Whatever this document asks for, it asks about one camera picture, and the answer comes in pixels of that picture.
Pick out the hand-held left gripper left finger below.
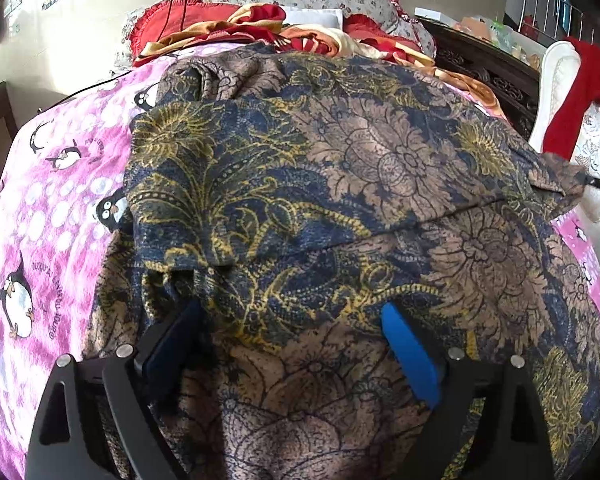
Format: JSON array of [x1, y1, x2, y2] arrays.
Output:
[[25, 300, 206, 480]]

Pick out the blue brown batik floral garment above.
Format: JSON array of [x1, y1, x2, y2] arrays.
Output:
[[82, 42, 600, 480]]

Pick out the pink penguin print blanket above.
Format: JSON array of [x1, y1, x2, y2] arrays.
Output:
[[0, 42, 600, 480]]

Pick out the red orange crumpled blanket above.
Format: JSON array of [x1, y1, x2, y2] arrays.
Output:
[[130, 2, 508, 121]]

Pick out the white pillow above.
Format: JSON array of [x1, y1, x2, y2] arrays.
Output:
[[282, 6, 343, 28]]

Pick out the white armchair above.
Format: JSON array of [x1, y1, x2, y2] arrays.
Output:
[[527, 40, 600, 241]]

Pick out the red cloth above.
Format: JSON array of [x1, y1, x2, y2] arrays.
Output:
[[542, 37, 600, 156]]

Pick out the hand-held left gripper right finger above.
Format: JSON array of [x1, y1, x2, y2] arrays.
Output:
[[381, 301, 557, 480]]

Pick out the white box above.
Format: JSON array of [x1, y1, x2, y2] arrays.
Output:
[[414, 7, 454, 24]]

